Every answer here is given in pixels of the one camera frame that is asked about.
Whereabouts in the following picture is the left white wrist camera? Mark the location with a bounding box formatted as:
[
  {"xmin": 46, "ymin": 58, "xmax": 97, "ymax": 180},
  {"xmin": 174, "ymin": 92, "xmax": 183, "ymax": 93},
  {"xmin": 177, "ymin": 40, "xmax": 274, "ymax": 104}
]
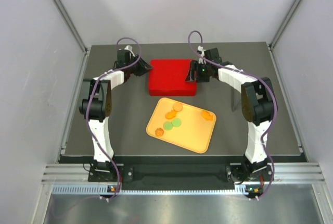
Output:
[{"xmin": 124, "ymin": 45, "xmax": 135, "ymax": 56}]

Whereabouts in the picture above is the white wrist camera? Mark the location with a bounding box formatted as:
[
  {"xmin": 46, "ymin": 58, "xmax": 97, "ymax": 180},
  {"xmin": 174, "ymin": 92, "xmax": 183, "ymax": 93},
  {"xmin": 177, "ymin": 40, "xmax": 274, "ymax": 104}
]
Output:
[
  {"xmin": 197, "ymin": 46, "xmax": 206, "ymax": 64},
  {"xmin": 124, "ymin": 45, "xmax": 135, "ymax": 56}
]

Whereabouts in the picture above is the orange fish cookie right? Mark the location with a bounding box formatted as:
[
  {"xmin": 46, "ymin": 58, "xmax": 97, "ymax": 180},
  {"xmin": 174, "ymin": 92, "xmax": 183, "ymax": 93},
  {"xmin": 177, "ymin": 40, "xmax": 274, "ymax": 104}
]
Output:
[{"xmin": 201, "ymin": 111, "xmax": 213, "ymax": 121}]

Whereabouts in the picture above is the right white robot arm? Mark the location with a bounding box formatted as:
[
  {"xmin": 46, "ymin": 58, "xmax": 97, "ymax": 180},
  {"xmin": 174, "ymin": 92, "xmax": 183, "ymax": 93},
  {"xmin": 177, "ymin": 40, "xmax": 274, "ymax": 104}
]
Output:
[{"xmin": 186, "ymin": 46, "xmax": 277, "ymax": 182}]

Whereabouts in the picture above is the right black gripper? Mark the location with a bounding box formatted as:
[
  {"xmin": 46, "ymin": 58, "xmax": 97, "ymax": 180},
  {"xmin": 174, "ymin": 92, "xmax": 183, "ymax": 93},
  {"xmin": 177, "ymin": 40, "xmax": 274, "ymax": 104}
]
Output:
[{"xmin": 185, "ymin": 61, "xmax": 211, "ymax": 83}]

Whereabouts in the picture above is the green round cookie left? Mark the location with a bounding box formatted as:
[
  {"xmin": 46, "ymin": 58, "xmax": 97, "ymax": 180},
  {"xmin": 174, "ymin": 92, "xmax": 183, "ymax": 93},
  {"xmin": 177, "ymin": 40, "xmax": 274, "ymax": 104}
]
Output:
[{"xmin": 163, "ymin": 121, "xmax": 173, "ymax": 131}]

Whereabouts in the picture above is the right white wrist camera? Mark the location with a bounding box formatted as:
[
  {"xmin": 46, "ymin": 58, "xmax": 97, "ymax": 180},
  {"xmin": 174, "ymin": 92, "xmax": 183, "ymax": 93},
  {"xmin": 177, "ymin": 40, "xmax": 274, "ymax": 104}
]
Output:
[{"xmin": 197, "ymin": 46, "xmax": 206, "ymax": 64}]

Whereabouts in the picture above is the red lid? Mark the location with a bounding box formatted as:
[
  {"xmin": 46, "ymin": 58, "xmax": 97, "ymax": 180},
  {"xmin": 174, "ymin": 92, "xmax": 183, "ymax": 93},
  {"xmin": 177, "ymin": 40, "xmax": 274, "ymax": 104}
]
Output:
[{"xmin": 148, "ymin": 59, "xmax": 197, "ymax": 89}]

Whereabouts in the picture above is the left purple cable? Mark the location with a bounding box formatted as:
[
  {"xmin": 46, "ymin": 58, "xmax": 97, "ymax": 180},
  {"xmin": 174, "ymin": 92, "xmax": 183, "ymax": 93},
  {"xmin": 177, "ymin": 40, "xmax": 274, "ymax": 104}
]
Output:
[{"xmin": 84, "ymin": 37, "xmax": 143, "ymax": 201}]

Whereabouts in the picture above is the green round cookie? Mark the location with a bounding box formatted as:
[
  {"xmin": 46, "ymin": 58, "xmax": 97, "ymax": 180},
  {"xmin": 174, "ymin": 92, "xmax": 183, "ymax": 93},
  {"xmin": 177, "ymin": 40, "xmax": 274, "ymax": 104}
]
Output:
[
  {"xmin": 172, "ymin": 118, "xmax": 182, "ymax": 127},
  {"xmin": 163, "ymin": 121, "xmax": 173, "ymax": 131}
]

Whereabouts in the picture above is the orange swirl cookie left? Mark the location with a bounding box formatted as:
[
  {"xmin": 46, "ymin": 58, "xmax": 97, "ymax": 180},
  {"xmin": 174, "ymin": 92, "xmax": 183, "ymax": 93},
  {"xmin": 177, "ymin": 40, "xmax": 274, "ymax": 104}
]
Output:
[{"xmin": 155, "ymin": 128, "xmax": 164, "ymax": 137}]

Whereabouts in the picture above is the purple cable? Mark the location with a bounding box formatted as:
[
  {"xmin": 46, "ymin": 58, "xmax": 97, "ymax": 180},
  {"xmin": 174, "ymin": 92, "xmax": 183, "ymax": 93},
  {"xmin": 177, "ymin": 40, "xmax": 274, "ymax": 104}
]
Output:
[
  {"xmin": 187, "ymin": 30, "xmax": 279, "ymax": 201},
  {"xmin": 84, "ymin": 37, "xmax": 143, "ymax": 201}
]

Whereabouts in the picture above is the green round cookie right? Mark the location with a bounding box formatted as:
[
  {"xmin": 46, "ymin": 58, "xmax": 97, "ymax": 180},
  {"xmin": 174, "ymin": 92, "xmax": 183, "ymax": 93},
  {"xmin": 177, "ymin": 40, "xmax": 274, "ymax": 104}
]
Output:
[{"xmin": 172, "ymin": 118, "xmax": 182, "ymax": 127}]

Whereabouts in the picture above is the red compartment box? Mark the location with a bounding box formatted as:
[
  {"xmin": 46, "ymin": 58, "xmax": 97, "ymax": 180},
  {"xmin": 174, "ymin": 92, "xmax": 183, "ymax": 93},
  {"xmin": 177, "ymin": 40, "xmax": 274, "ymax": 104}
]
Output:
[{"xmin": 148, "ymin": 87, "xmax": 197, "ymax": 96}]

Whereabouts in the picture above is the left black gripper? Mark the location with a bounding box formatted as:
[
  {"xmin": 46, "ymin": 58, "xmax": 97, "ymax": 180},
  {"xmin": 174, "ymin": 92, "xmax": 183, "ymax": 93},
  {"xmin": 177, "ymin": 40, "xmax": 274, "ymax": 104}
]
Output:
[{"xmin": 127, "ymin": 54, "xmax": 153, "ymax": 77}]

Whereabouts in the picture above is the orange fish cookie left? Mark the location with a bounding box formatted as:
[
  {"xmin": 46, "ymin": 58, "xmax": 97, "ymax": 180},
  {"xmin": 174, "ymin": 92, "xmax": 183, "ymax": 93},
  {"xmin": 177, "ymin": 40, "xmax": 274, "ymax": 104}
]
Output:
[{"xmin": 165, "ymin": 110, "xmax": 177, "ymax": 119}]

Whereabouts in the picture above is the yellow tray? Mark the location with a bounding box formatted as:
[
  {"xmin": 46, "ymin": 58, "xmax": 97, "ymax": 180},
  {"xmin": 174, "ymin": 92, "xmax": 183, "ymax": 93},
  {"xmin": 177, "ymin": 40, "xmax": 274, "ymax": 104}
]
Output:
[{"xmin": 146, "ymin": 97, "xmax": 216, "ymax": 154}]

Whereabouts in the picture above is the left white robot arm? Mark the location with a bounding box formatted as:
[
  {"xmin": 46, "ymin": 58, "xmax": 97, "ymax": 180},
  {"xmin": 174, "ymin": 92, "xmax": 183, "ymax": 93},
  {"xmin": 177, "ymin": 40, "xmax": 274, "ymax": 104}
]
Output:
[{"xmin": 79, "ymin": 45, "xmax": 152, "ymax": 182}]

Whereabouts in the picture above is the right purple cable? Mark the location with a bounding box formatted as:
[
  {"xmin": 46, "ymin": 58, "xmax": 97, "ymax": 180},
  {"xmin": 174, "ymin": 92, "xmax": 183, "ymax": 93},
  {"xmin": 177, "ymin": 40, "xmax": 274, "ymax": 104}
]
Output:
[{"xmin": 187, "ymin": 30, "xmax": 279, "ymax": 201}]

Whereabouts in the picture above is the orange fish cookie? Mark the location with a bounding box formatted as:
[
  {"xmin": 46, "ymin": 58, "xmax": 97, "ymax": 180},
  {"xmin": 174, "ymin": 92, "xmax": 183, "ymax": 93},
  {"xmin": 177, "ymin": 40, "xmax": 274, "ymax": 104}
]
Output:
[
  {"xmin": 165, "ymin": 110, "xmax": 177, "ymax": 119},
  {"xmin": 201, "ymin": 111, "xmax": 213, "ymax": 121}
]

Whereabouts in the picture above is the tan round cookie top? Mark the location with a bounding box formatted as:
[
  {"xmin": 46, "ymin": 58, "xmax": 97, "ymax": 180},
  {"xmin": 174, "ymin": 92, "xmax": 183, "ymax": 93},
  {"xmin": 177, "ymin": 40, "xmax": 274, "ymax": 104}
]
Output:
[{"xmin": 173, "ymin": 103, "xmax": 183, "ymax": 112}]

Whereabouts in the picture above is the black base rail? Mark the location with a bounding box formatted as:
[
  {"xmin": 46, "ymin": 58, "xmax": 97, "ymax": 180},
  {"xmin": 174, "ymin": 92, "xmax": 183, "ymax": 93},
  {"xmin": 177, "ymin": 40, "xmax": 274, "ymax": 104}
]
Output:
[{"xmin": 85, "ymin": 155, "xmax": 274, "ymax": 191}]

